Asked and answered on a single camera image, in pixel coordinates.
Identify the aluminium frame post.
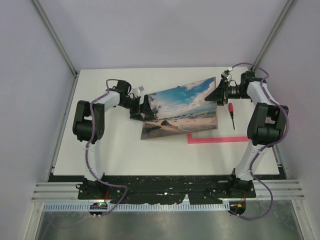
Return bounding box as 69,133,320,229
253,0,297,66
29,0,78,77

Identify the pink picture frame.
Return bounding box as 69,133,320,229
187,133,249,144

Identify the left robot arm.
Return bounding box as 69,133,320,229
72,79,154,200

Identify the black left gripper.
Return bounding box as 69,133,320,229
119,94,155,122

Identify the right aluminium frame post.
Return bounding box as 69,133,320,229
253,0,297,66

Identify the slotted cable duct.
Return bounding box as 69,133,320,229
43,201,230,212

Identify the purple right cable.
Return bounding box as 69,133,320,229
231,61,291,220

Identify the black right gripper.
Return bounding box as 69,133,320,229
204,79,250,106

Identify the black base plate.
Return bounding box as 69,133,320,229
75,175,256,205

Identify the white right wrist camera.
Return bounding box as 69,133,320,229
221,67,233,82

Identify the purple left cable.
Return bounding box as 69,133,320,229
84,78,128,217

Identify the red handled screwdriver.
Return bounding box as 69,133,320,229
228,102,235,130

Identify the purple cable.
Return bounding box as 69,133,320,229
231,61,291,220
84,78,128,217

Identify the left aluminium frame post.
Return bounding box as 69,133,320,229
29,0,78,77

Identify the beach photo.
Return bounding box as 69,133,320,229
140,77,218,140

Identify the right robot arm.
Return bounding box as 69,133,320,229
205,69,289,198

